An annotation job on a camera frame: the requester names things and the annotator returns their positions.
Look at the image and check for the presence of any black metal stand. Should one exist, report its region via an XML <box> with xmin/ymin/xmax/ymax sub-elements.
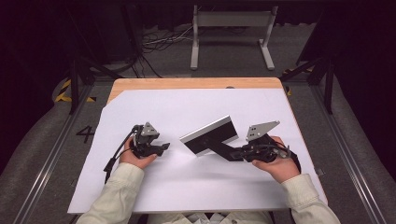
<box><xmin>279</xmin><ymin>6</ymin><xmax>337</xmax><ymax>116</ymax></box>
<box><xmin>64</xmin><ymin>0</ymin><xmax>145</xmax><ymax>116</ymax></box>

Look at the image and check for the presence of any wooden table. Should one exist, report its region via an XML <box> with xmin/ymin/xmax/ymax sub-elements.
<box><xmin>106</xmin><ymin>77</ymin><xmax>294</xmax><ymax>114</ymax></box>

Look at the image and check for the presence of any person's right hand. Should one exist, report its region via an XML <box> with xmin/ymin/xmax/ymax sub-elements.
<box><xmin>251</xmin><ymin>135</ymin><xmax>302</xmax><ymax>184</ymax></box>

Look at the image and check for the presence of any person's pale jacket torso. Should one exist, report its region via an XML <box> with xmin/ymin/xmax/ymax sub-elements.
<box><xmin>145</xmin><ymin>211</ymin><xmax>275</xmax><ymax>224</ymax></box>

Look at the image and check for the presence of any white paper sheet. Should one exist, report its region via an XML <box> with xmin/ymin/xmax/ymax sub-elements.
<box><xmin>67</xmin><ymin>88</ymin><xmax>329</xmax><ymax>216</ymax></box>

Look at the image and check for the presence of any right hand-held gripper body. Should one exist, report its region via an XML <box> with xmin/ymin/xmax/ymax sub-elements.
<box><xmin>242</xmin><ymin>119</ymin><xmax>292</xmax><ymax>163</ymax></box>

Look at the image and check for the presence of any person's left hand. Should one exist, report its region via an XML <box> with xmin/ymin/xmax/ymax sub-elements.
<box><xmin>119</xmin><ymin>136</ymin><xmax>158</xmax><ymax>171</ymax></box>

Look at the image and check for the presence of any bundle of floor cables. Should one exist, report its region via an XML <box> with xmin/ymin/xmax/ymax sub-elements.
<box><xmin>130</xmin><ymin>24</ymin><xmax>194</xmax><ymax>78</ymax></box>

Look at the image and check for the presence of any aluminium floor rail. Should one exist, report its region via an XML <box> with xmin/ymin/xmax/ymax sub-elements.
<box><xmin>310</xmin><ymin>84</ymin><xmax>388</xmax><ymax>224</ymax></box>
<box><xmin>11</xmin><ymin>83</ymin><xmax>95</xmax><ymax>224</ymax></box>

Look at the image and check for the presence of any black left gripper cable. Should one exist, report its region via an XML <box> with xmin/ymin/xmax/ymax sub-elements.
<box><xmin>103</xmin><ymin>124</ymin><xmax>139</xmax><ymax>181</ymax></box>

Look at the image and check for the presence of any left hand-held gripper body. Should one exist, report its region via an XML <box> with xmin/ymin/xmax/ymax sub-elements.
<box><xmin>132</xmin><ymin>121</ymin><xmax>162</xmax><ymax>159</ymax></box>

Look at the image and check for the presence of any grey metal stand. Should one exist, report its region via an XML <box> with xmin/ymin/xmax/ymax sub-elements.
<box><xmin>190</xmin><ymin>4</ymin><xmax>279</xmax><ymax>71</ymax></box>

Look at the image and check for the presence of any yellow and black floor tape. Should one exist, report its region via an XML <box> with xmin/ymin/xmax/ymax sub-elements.
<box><xmin>53</xmin><ymin>78</ymin><xmax>97</xmax><ymax>104</ymax></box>

